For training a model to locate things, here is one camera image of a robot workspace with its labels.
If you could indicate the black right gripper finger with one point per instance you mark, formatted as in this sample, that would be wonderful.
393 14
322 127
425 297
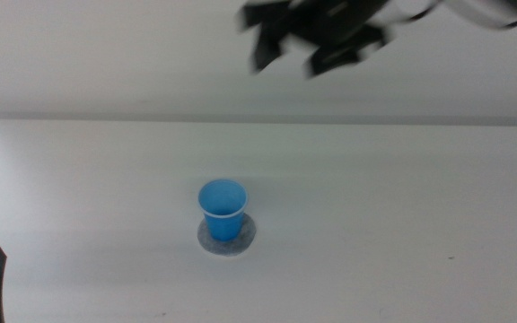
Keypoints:
344 49
265 49

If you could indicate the blue plastic cup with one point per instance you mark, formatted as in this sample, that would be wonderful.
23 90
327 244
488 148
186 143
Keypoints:
225 224

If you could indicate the round grey felt cup mat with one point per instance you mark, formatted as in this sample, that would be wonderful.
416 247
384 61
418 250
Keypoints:
247 240

